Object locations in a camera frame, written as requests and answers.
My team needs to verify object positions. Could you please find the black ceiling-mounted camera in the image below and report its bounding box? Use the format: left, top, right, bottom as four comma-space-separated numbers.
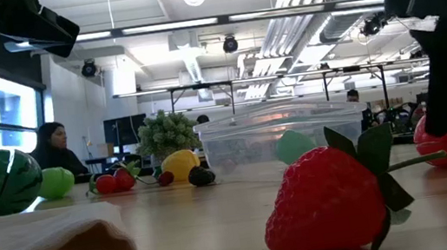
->
79, 58, 99, 79
356, 10, 391, 39
220, 34, 240, 55

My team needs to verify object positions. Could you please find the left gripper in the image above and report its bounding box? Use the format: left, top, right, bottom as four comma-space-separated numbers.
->
0, 0, 84, 68

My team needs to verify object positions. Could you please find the light green toy lime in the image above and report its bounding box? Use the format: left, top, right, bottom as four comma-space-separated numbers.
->
36, 163, 78, 201

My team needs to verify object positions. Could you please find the red toy strawberry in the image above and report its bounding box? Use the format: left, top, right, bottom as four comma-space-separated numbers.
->
250, 109, 447, 250

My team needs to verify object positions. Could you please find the overhead LED light bar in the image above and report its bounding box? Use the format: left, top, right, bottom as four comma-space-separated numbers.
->
3, 0, 387, 59

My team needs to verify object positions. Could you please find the potted artificial green plant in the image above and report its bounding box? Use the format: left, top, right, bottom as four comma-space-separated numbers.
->
130, 104, 204, 169

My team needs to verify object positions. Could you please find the black computer monitor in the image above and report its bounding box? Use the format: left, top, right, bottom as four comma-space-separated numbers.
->
102, 112, 152, 158

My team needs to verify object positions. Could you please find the small red toy cherry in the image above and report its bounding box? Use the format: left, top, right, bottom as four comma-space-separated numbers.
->
136, 169, 176, 191

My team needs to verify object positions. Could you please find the red toy cherry tomato cluster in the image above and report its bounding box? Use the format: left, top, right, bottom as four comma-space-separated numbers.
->
86, 158, 145, 198

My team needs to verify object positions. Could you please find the clear plastic tupperware container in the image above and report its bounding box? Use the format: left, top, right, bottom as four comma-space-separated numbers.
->
191, 94, 378, 190

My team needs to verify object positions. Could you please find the black metal gantry frame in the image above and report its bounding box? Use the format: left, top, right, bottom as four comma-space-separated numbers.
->
112, 49, 434, 135

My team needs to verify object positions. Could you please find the black toy blackberry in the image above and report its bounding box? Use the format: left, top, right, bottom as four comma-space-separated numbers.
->
187, 163, 218, 188

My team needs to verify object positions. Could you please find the yellow toy lemon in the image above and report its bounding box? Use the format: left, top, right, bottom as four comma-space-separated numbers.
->
158, 147, 204, 186

